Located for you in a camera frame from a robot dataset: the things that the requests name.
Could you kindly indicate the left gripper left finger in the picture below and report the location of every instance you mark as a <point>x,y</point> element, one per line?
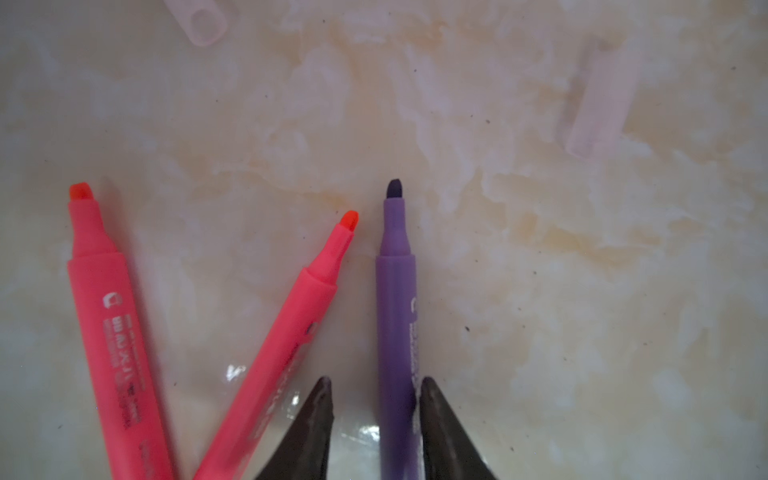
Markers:
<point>303,453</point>

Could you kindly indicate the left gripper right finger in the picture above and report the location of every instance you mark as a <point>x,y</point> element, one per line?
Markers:
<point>448,452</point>

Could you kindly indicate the purple marker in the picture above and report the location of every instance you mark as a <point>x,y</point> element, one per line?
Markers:
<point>397,342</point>

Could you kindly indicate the translucent pen cap right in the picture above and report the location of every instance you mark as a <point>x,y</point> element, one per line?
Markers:
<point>613,75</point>

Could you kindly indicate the translucent pen cap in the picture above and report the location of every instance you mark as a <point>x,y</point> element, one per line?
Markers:
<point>203,22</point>
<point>613,75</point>

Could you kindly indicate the translucent pen cap left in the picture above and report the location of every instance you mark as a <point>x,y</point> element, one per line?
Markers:
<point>203,22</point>

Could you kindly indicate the pink marker right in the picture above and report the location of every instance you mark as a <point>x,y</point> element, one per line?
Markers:
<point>278,358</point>

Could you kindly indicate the pink marker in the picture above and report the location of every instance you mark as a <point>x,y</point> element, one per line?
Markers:
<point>278,358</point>
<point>126,401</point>

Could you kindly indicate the pink marker left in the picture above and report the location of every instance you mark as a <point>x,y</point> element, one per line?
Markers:
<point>126,401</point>

